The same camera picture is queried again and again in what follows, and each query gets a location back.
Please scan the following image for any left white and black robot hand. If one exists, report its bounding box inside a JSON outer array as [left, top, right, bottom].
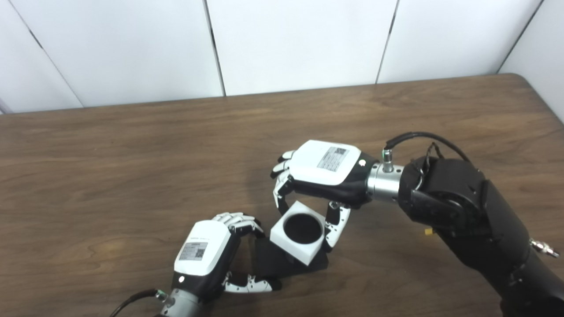
[[173, 212, 282, 304]]

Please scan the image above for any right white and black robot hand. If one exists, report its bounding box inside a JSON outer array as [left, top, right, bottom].
[[271, 140, 379, 252]]

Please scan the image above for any black peg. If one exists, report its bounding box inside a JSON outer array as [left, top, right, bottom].
[[255, 211, 329, 279]]

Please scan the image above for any white square piece with hole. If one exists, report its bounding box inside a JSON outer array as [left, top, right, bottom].
[[269, 201, 327, 266]]

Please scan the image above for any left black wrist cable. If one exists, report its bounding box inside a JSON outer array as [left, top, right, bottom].
[[109, 288, 167, 317]]

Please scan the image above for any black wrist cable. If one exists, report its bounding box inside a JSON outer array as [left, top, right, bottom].
[[384, 131, 475, 169], [109, 288, 167, 317]]

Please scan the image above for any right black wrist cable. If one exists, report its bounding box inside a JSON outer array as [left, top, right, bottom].
[[384, 131, 475, 169]]

